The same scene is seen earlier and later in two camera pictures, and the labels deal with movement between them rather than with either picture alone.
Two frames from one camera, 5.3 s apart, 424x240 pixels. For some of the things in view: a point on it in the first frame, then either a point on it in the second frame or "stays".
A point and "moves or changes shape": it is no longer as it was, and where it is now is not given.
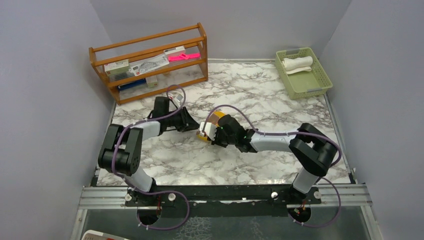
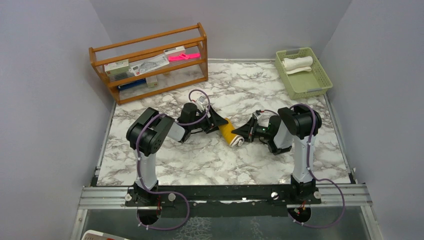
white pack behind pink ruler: (178, 51) stays
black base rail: (228, 200) stays
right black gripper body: (222, 140) to (254, 130)
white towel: (297, 65) stays
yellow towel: (213, 118) moves or changes shape
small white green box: (151, 81) stays
